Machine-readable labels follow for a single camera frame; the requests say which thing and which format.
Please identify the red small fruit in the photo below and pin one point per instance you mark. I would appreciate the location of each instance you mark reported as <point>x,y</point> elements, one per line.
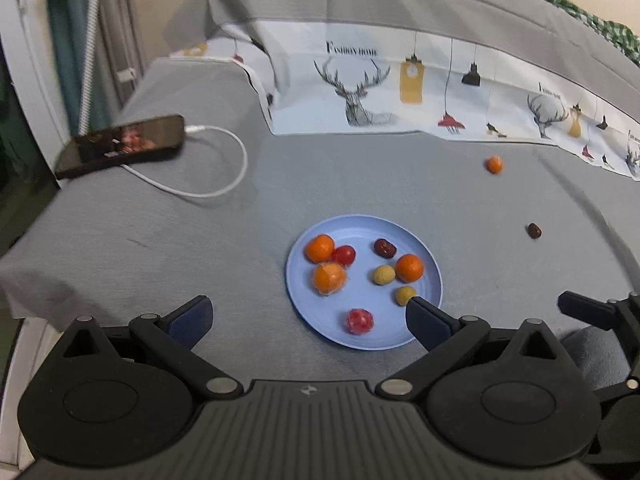
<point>346,255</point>

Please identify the red speckled fruit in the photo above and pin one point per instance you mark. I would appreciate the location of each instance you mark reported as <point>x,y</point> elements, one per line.
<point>360,321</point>

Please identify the black smartphone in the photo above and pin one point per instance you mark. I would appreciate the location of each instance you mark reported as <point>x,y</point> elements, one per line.
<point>120,142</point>

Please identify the yellow-green small fruit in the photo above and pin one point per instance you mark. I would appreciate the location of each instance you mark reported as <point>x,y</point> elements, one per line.
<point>383,275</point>
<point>404,294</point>

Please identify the teal curtain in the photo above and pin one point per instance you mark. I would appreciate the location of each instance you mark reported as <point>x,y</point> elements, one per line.
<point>60,35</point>

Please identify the grey and white printed blanket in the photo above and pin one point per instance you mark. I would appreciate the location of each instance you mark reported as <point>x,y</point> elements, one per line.
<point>350,75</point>

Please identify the green checked cloth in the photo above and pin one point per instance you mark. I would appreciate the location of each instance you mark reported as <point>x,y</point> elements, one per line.
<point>590,15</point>

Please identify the dark red jujube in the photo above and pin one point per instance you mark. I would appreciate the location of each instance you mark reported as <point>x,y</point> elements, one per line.
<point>385,247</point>
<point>534,230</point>

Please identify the light blue plate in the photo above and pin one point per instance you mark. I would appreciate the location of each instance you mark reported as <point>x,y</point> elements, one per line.
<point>360,285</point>

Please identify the grey bed sheet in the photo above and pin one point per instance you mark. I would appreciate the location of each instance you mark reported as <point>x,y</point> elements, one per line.
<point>200,240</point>

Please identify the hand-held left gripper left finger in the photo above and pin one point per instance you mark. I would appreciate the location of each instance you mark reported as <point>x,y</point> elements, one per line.
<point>192,321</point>

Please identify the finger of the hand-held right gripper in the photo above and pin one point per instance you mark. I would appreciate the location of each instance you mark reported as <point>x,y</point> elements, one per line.
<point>587,307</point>

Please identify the striped pole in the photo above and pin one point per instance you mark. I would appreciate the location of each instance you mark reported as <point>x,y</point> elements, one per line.
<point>90,60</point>

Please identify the orange tangerine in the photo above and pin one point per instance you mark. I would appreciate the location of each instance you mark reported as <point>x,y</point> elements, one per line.
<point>320,248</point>
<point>494,164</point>
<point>409,267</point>
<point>330,278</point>

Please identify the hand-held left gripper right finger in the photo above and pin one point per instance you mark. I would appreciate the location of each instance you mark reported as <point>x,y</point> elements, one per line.
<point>427,325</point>

